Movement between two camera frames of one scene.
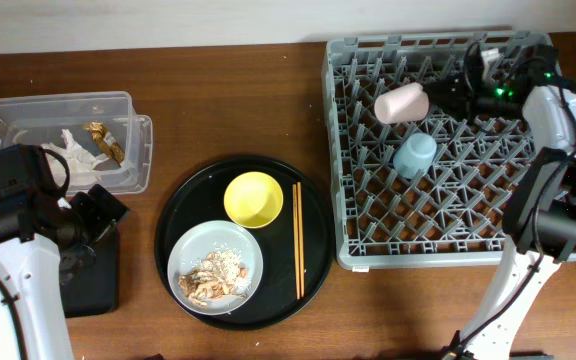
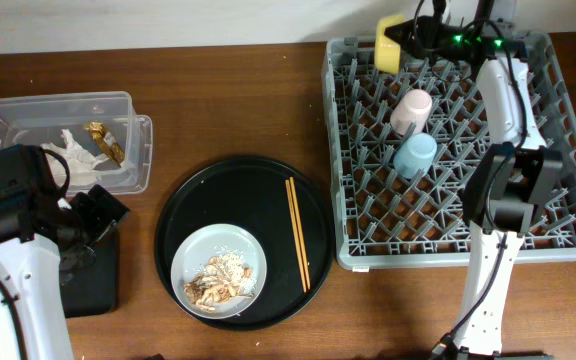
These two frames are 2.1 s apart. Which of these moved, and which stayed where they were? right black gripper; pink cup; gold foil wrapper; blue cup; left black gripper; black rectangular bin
Moved: pink cup; right black gripper
Stayed: black rectangular bin; gold foil wrapper; blue cup; left black gripper
